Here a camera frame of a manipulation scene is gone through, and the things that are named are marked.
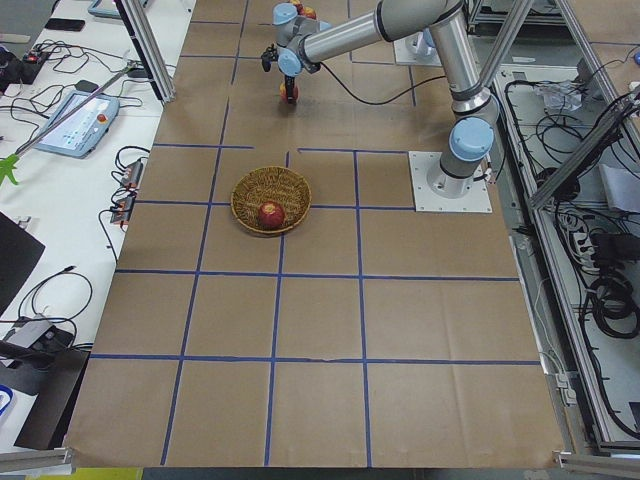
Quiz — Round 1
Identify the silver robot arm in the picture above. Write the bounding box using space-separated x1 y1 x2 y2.
261 1 498 199
410 28 436 57

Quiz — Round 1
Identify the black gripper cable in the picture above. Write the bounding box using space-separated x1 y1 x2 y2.
317 62 449 105

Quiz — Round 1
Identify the yellow red striped apple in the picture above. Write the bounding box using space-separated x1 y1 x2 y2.
279 83 299 104

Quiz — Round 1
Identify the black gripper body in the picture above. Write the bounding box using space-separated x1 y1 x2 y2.
260 44 300 75

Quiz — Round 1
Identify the aluminium frame post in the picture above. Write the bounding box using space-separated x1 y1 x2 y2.
115 0 176 104

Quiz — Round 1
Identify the brown wicker basket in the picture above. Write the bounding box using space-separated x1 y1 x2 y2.
231 166 311 236

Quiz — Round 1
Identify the red apple on plate front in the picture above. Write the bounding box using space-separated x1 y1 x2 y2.
302 6 317 19

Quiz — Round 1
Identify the black laptop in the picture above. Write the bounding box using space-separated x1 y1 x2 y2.
0 213 45 313

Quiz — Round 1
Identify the dark red apple in basket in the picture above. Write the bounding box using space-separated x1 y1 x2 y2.
257 201 285 230

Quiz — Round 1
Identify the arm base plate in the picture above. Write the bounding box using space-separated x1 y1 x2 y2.
408 151 493 214
393 31 442 67

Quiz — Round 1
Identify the long grabber stick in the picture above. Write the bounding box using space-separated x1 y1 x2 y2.
1 60 140 185

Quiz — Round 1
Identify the black smartphone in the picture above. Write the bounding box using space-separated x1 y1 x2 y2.
44 17 86 32

